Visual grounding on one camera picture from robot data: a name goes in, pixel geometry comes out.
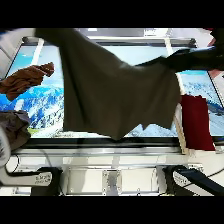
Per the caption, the olive grey T-shirt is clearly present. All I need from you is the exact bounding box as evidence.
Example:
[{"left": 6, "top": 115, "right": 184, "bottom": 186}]
[{"left": 34, "top": 28, "right": 183, "bottom": 141}]

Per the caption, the red garment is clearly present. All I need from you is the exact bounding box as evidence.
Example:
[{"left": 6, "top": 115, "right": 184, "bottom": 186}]
[{"left": 179, "top": 94, "right": 217, "bottom": 152}]

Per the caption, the rust brown garment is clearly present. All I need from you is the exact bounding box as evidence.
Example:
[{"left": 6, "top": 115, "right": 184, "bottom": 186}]
[{"left": 0, "top": 61, "right": 56, "bottom": 102}]

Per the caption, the dark brown garment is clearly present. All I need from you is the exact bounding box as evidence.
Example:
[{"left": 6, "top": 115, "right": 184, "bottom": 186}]
[{"left": 0, "top": 109, "right": 33, "bottom": 153}]

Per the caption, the black garment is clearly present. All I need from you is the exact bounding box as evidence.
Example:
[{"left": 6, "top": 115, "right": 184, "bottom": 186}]
[{"left": 209, "top": 28, "right": 224, "bottom": 48}]

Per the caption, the silver frame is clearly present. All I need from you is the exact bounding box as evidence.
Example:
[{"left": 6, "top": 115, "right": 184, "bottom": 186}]
[{"left": 0, "top": 35, "right": 224, "bottom": 197}]

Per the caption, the black cable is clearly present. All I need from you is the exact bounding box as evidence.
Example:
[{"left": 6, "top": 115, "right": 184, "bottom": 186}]
[{"left": 5, "top": 153, "right": 22, "bottom": 175}]

